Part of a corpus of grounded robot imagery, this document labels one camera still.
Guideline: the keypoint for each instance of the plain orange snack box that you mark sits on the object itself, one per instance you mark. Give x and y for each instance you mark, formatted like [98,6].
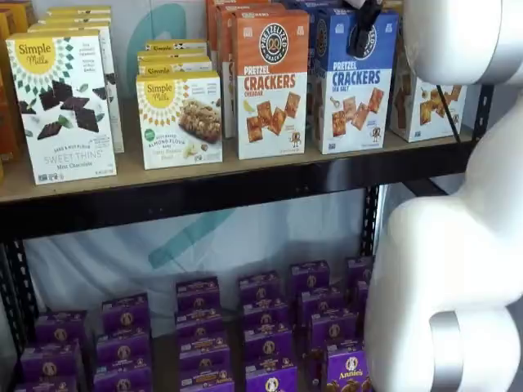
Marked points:
[8,102]
[20,16]

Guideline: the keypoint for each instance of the purple Annie's snack boxes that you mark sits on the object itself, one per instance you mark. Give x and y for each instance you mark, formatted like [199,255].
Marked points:
[163,363]

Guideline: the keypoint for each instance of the orange cheddar pretzel crackers box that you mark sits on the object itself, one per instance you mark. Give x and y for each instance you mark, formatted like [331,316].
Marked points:
[226,81]
[271,81]
[211,24]

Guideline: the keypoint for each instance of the purple Annie's snack box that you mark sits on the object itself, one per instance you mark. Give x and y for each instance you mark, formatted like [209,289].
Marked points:
[206,384]
[322,306]
[198,296]
[49,365]
[271,381]
[265,318]
[310,277]
[347,371]
[60,330]
[334,330]
[260,290]
[126,316]
[45,386]
[122,384]
[361,292]
[359,269]
[199,326]
[204,359]
[268,347]
[122,351]

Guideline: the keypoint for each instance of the Simple Mills almond bars box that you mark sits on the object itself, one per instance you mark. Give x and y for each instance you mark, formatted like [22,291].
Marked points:
[175,64]
[180,122]
[171,54]
[175,44]

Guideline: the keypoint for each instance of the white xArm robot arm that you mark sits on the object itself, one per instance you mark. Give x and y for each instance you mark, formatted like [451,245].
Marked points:
[441,245]

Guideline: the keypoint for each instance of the black metal shelf frame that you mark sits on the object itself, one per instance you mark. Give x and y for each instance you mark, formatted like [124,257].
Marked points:
[204,200]

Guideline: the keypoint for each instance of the yellow pretzel crackers box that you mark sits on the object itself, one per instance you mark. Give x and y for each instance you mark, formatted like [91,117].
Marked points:
[429,114]

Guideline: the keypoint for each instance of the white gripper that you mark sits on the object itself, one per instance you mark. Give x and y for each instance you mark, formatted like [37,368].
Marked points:
[355,3]

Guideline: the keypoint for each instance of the Simple Mills sweet thins box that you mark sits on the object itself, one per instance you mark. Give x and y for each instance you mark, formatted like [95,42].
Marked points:
[73,18]
[113,114]
[77,9]
[61,106]

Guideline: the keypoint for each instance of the particleboard shelf board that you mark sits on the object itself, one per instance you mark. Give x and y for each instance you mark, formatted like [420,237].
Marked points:
[130,173]

